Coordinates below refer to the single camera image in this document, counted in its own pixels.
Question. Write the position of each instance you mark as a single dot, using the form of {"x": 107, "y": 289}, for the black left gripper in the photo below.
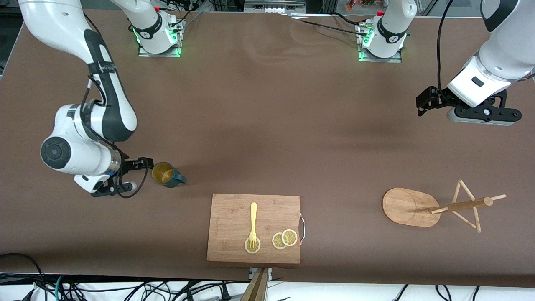
{"x": 437, "y": 98}

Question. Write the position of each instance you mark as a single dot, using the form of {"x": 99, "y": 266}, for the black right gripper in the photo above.
{"x": 129, "y": 164}

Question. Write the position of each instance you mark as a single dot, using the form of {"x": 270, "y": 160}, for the teal cup with yellow inside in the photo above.
{"x": 163, "y": 173}

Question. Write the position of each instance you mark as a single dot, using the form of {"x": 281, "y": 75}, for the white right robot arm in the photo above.
{"x": 62, "y": 25}

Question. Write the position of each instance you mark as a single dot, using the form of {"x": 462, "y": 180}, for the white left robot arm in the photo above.
{"x": 505, "y": 54}

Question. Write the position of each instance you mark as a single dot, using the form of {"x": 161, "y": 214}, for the wooden cup rack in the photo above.
{"x": 407, "y": 207}

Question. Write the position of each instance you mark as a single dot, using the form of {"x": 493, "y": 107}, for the red orange decoration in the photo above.
{"x": 359, "y": 4}

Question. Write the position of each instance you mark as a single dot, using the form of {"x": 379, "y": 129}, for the yellow plastic fork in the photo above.
{"x": 253, "y": 217}

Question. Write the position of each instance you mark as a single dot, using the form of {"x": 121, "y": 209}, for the dried lemon slice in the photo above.
{"x": 252, "y": 251}
{"x": 289, "y": 237}
{"x": 276, "y": 241}

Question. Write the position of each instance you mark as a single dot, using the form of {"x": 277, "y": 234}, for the black power plug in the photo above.
{"x": 225, "y": 296}

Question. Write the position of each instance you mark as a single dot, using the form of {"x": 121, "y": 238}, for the grey power strip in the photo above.
{"x": 273, "y": 6}

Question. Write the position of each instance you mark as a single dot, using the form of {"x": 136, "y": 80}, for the small metal bracket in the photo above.
{"x": 252, "y": 274}

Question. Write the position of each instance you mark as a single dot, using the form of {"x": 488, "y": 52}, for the wooden post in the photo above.
{"x": 257, "y": 288}

